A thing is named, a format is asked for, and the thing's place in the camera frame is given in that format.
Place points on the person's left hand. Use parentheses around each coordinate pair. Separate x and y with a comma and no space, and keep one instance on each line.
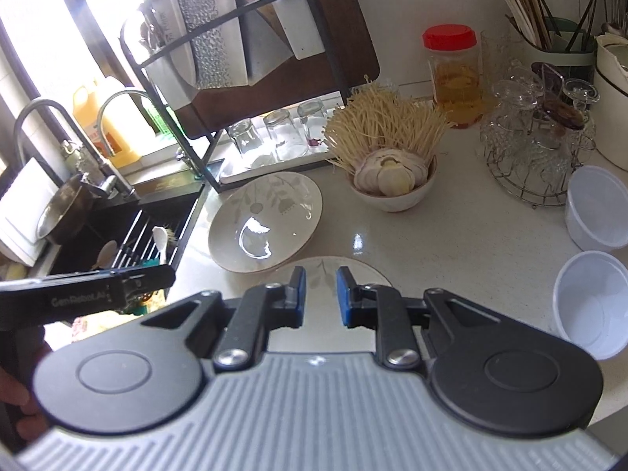
(12,392)

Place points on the clear drinking glass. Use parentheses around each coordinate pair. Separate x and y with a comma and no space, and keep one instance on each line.
(245,137)
(280,127)
(312,120)

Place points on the peeled onion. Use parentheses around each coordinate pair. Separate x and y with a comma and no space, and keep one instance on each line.
(387,171)

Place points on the white kitchen appliance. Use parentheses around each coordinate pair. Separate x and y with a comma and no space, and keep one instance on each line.
(613,103)

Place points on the black kitchen sink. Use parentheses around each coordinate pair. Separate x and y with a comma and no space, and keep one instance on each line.
(167,198)

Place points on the brown wooden cutting board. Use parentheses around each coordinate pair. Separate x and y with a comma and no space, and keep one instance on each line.
(343,54)

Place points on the red lid plastic jar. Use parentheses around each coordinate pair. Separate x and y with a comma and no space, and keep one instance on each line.
(451,76)

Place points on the bundle of dried noodles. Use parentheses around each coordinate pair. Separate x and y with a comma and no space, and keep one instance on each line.
(387,122)

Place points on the amber glass dish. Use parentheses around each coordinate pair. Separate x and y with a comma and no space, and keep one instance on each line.
(562,105)

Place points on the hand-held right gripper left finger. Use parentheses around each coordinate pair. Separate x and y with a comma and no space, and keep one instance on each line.
(298,299)

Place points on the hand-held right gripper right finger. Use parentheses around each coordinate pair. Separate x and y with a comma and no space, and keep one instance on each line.
(343,299)

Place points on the textured metal cutting board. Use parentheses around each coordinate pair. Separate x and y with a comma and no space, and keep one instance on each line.
(211,34)

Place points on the large floral ceramic plate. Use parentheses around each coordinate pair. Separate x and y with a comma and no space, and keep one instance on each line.
(265,228)

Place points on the white utensil caddy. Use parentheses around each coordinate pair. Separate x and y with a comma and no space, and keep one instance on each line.
(299,24)

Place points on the spoon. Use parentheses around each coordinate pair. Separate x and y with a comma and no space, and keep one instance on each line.
(105,254)

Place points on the white bowl holding noodles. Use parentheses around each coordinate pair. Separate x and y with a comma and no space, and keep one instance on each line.
(392,201)

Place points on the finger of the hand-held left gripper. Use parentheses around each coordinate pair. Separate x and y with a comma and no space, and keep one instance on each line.
(149,278)

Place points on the chrome faucet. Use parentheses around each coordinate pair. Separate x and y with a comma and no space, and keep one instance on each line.
(117,95)
(29,113)

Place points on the green chopstick holder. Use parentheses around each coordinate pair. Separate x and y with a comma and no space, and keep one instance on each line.
(554,56)

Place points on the black dish rack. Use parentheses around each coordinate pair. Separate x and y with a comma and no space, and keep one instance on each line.
(324,24)

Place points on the steel pot in sink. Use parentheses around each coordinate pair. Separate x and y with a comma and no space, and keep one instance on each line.
(61,211)

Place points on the white drain tray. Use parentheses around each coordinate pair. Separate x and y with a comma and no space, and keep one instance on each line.
(294,164)

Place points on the tall clear glass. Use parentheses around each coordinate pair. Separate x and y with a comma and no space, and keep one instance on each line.
(493,59)

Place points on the white plastic board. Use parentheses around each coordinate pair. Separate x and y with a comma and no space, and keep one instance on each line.
(19,216)

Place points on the bundle of chopsticks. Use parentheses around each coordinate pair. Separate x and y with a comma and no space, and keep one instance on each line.
(520,0)

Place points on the small floral ceramic plate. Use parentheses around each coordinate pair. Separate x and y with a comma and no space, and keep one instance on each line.
(321,267)

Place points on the orange detergent bottle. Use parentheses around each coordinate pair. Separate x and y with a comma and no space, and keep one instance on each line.
(117,137)

